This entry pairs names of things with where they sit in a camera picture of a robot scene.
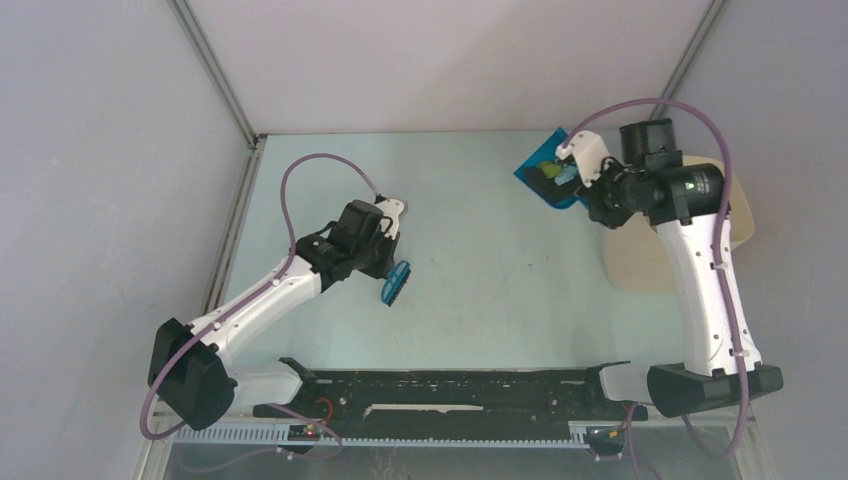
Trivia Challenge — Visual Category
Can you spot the green paper scrap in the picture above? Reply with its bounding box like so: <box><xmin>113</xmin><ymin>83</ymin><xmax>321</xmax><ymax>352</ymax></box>
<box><xmin>537</xmin><ymin>161</ymin><xmax>563</xmax><ymax>179</ymax></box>

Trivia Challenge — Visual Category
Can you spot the long black paper scrap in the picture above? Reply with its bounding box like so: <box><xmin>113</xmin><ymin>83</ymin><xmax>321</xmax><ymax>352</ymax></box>
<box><xmin>522</xmin><ymin>167</ymin><xmax>579</xmax><ymax>207</ymax></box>

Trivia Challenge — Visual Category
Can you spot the aluminium frame post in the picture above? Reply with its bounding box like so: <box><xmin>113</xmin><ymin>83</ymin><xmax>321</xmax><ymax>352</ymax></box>
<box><xmin>167</xmin><ymin>0</ymin><xmax>259</xmax><ymax>149</ymax></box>
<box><xmin>660</xmin><ymin>0</ymin><xmax>732</xmax><ymax>99</ymax></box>

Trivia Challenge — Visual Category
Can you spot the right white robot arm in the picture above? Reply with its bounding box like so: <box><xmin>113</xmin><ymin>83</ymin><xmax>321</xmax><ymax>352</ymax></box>
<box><xmin>558</xmin><ymin>119</ymin><xmax>784</xmax><ymax>418</ymax></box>

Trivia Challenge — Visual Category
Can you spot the teal paper scrap left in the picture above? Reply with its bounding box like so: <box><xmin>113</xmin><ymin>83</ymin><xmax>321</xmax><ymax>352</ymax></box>
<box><xmin>554</xmin><ymin>165</ymin><xmax>581</xmax><ymax>187</ymax></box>

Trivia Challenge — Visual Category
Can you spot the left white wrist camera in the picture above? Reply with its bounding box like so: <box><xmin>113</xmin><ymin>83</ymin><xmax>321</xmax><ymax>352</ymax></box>
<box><xmin>374</xmin><ymin>196</ymin><xmax>408</xmax><ymax>240</ymax></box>

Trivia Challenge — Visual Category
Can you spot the cream waste bin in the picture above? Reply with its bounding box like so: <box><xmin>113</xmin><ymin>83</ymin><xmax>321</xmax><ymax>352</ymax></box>
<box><xmin>601</xmin><ymin>177</ymin><xmax>755</xmax><ymax>294</ymax></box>

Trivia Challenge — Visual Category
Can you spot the blue hand brush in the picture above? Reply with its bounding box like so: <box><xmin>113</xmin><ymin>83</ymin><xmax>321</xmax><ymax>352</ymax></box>
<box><xmin>380</xmin><ymin>260</ymin><xmax>411</xmax><ymax>307</ymax></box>

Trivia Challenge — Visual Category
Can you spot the white cable duct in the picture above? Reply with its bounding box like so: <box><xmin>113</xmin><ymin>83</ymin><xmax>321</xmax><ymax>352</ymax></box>
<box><xmin>172</xmin><ymin>423</ymin><xmax>627</xmax><ymax>452</ymax></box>

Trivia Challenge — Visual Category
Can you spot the right aluminium frame post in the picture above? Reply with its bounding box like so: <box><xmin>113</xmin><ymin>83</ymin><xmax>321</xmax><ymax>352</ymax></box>
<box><xmin>660</xmin><ymin>0</ymin><xmax>732</xmax><ymax>99</ymax></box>

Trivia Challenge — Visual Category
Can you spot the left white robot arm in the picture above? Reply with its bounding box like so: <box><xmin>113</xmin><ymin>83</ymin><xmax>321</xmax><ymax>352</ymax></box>
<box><xmin>148</xmin><ymin>196</ymin><xmax>408</xmax><ymax>430</ymax></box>

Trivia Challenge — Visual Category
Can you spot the blue dustpan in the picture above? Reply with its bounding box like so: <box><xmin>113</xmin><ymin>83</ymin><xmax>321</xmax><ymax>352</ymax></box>
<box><xmin>513</xmin><ymin>128</ymin><xmax>582</xmax><ymax>210</ymax></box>

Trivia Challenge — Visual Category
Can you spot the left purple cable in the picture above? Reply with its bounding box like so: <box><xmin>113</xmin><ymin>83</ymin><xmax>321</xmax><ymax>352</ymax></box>
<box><xmin>139</xmin><ymin>153</ymin><xmax>380</xmax><ymax>442</ymax></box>

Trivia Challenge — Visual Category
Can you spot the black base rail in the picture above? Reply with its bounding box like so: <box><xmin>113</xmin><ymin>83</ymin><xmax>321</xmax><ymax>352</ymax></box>
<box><xmin>288</xmin><ymin>367</ymin><xmax>631</xmax><ymax>444</ymax></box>

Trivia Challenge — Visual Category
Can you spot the left aluminium frame post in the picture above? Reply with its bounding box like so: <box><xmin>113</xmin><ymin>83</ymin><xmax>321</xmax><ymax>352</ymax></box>
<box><xmin>167</xmin><ymin>0</ymin><xmax>259</xmax><ymax>149</ymax></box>

